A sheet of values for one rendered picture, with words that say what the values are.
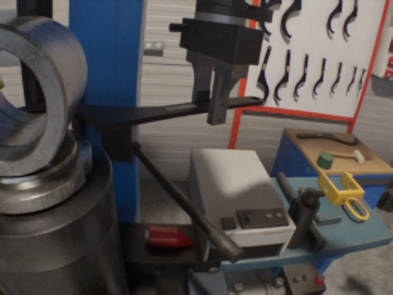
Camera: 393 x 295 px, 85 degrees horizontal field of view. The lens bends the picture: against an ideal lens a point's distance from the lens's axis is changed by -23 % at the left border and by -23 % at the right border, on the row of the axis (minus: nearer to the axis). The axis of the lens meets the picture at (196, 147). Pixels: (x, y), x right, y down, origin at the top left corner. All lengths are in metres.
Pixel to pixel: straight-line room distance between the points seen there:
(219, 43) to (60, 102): 0.21
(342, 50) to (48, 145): 2.70
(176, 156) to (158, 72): 0.84
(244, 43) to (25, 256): 0.34
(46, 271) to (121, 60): 0.50
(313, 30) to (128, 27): 2.12
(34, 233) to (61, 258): 0.05
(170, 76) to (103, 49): 1.69
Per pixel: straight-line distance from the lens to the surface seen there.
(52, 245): 0.28
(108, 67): 0.66
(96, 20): 0.65
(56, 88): 0.23
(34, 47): 0.22
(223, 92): 0.38
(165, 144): 2.55
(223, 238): 0.40
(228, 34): 0.34
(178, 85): 2.33
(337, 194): 1.08
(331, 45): 2.70
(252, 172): 0.88
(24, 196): 0.27
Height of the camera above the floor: 1.66
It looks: 29 degrees down
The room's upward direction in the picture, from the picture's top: 7 degrees clockwise
